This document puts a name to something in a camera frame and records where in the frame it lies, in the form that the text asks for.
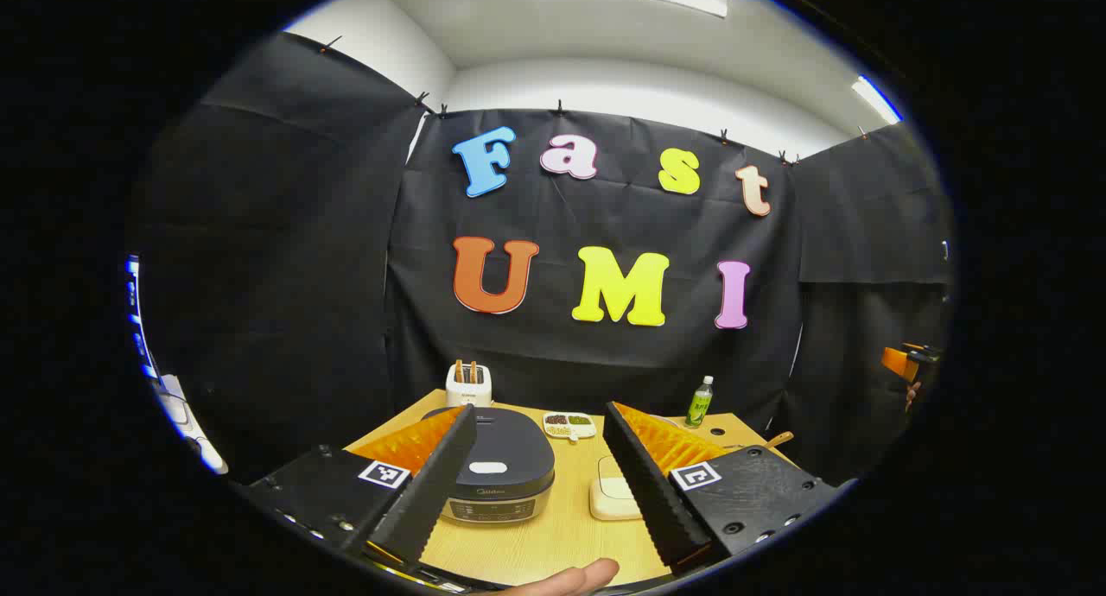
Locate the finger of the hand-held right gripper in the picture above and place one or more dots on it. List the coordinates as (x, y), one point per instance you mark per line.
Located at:
(899, 363)

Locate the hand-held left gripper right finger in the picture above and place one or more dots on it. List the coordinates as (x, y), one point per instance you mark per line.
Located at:
(648, 492)

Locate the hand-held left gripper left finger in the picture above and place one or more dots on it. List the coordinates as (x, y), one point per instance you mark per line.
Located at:
(432, 492)

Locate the dark grey rice cooker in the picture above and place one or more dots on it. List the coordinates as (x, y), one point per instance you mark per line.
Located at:
(505, 458)

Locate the wooden spoon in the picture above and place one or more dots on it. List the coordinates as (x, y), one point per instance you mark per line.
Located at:
(779, 439)

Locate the green drink bottle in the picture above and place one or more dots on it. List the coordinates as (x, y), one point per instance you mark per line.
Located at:
(699, 404)

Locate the white divided dish with beans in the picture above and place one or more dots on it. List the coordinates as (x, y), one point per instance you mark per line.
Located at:
(568, 424)

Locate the white toaster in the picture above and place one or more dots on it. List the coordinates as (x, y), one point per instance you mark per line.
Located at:
(468, 393)

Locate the black backdrop cloth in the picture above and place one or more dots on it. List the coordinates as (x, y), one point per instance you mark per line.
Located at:
(605, 363)

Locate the white side desk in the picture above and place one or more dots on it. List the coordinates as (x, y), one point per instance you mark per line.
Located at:
(186, 423)

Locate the computer monitor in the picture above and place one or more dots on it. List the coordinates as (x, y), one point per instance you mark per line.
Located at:
(135, 320)

